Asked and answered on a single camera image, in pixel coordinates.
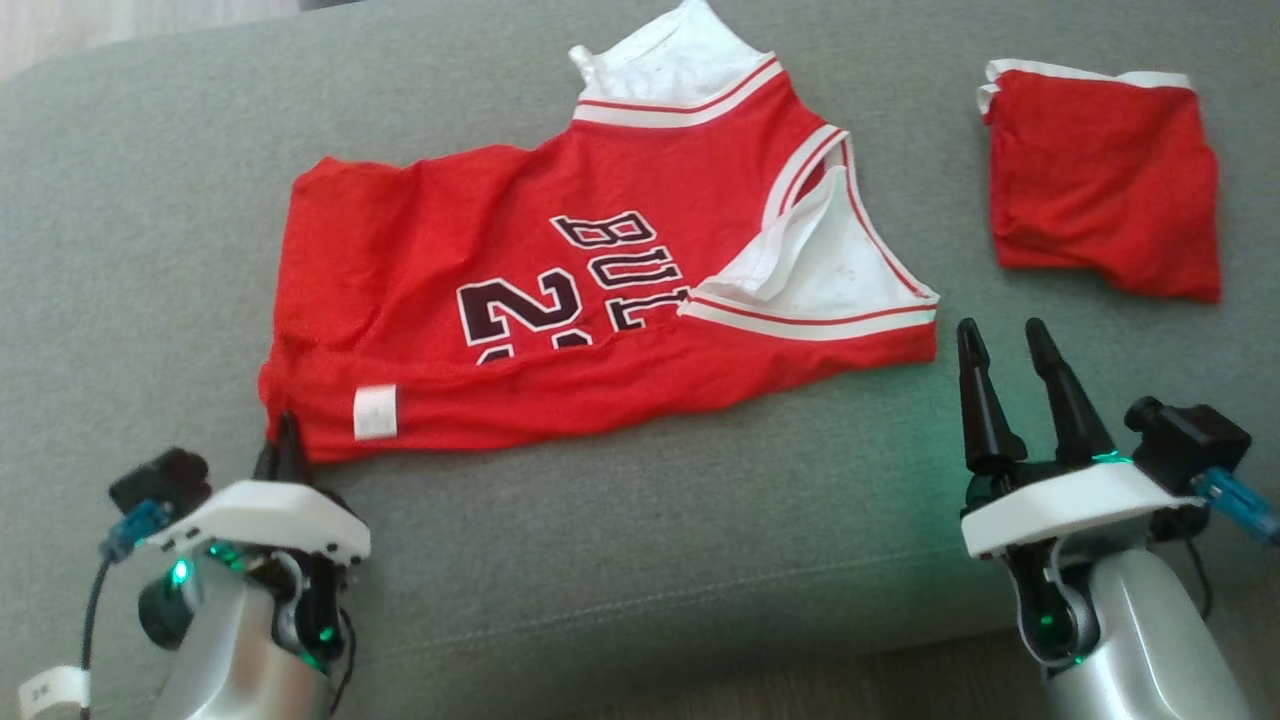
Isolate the red shorts white waistband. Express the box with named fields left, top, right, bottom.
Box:
left=977, top=58, right=1223, bottom=304

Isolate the blue cable connector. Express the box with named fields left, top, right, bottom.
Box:
left=1190, top=465, right=1280, bottom=546
left=98, top=500, right=173, bottom=563

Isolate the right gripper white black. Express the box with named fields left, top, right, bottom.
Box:
left=955, top=318, right=1206, bottom=561

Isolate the red white basketball jersey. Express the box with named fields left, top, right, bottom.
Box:
left=257, top=0, right=941, bottom=466

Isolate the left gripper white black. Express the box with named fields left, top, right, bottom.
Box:
left=145, top=410, right=371, bottom=566

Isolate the white cable label tag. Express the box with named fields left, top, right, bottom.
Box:
left=18, top=665, right=91, bottom=720

